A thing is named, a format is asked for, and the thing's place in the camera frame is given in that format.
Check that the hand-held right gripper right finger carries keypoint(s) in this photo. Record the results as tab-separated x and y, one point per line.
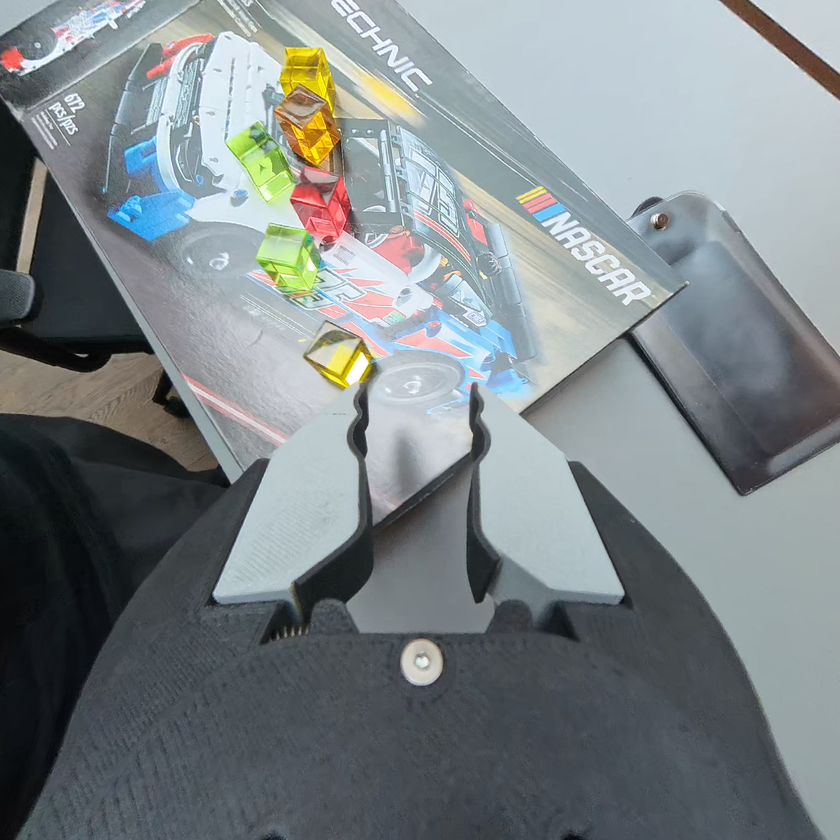
544	525

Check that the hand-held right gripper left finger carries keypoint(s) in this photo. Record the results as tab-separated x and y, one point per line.
302	518

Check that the yellow transparent cube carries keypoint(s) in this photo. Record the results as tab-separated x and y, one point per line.
305	69
338	358

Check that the person's black clothing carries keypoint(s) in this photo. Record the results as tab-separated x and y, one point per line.
65	590

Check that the green transparent cube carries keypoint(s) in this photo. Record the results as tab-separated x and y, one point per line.
262	164
289	259

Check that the toy car building set box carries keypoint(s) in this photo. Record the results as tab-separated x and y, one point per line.
525	262

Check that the red transparent cube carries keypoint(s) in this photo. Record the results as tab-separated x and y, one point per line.
321	200

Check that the black office chair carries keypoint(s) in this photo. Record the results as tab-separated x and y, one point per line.
65	282

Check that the orange transparent cube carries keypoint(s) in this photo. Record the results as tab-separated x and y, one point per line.
312	131

